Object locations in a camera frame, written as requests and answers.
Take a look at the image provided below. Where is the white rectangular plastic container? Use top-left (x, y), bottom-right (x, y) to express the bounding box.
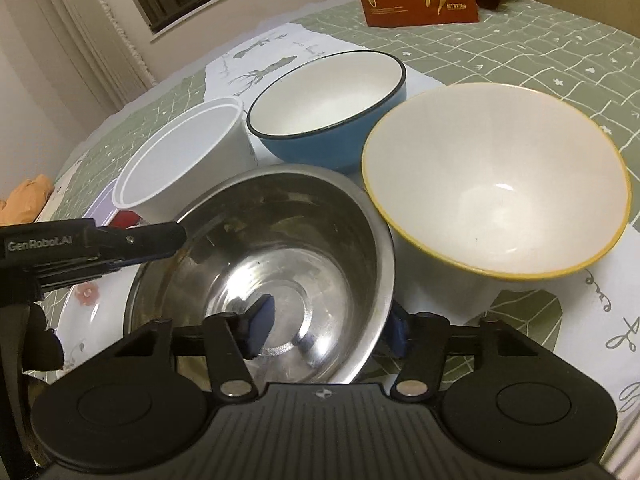
top-left (84, 179), bottom-right (119, 228)

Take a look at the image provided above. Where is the white bowl yellow rim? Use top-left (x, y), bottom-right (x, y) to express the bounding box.
top-left (362, 84), bottom-right (632, 318)

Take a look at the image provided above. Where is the beige curtain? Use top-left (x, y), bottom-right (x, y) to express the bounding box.
top-left (50, 0), bottom-right (156, 110)

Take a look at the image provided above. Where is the blue bowl white inside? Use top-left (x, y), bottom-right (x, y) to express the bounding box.
top-left (247, 50), bottom-right (407, 174)

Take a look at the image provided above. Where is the orange cloth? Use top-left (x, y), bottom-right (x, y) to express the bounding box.
top-left (0, 174), bottom-right (53, 226)

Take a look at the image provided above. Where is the green checked tablecloth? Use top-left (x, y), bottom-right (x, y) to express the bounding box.
top-left (43, 0), bottom-right (639, 479)

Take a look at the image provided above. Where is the white foam bowl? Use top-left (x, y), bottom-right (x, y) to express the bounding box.
top-left (112, 96), bottom-right (258, 223)

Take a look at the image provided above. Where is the stainless steel bowl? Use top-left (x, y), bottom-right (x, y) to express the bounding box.
top-left (124, 165), bottom-right (395, 385)

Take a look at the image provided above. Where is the black gloved left hand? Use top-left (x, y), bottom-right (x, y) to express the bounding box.
top-left (1, 304), bottom-right (64, 388)

